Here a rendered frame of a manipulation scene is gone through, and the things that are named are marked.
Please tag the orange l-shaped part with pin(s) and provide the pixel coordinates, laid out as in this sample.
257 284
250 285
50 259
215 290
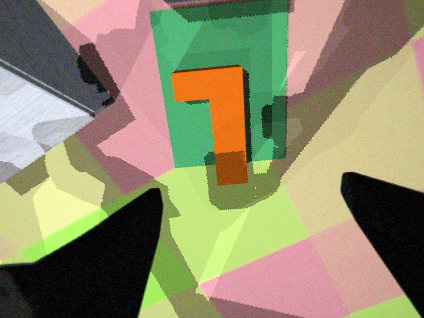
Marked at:
223 86

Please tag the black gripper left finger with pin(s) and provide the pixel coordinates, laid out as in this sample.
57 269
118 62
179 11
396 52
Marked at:
102 273

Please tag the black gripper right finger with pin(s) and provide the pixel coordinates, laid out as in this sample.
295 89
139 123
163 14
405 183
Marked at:
392 218

